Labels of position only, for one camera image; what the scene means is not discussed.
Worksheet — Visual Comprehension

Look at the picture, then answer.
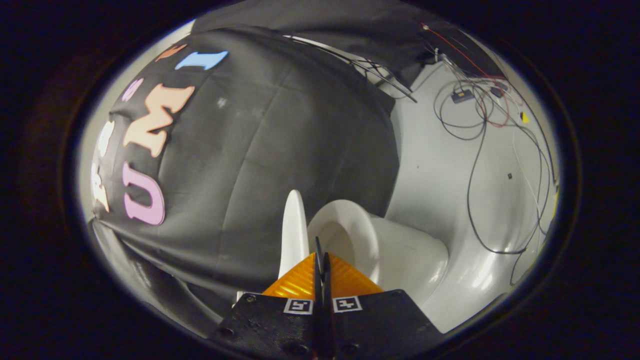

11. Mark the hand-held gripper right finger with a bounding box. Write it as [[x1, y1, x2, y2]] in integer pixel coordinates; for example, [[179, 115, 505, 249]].
[[322, 251, 446, 359]]

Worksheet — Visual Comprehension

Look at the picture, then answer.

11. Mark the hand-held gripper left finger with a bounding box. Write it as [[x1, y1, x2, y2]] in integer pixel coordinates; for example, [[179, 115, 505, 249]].
[[207, 236, 326, 360]]

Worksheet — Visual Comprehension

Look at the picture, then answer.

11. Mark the white toilet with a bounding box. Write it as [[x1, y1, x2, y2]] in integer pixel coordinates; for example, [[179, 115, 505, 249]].
[[307, 199, 451, 308]]

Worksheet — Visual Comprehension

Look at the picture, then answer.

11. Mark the black tripod light stand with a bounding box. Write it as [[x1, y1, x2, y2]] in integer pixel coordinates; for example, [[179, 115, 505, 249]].
[[284, 34, 419, 104]]

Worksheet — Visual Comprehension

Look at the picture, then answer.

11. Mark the tangle of black floor cables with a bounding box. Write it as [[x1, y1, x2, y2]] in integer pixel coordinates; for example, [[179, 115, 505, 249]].
[[432, 44, 560, 287]]

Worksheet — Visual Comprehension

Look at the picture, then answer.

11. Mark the red cable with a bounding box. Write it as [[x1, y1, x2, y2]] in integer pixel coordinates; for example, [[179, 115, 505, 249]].
[[421, 22, 523, 128]]

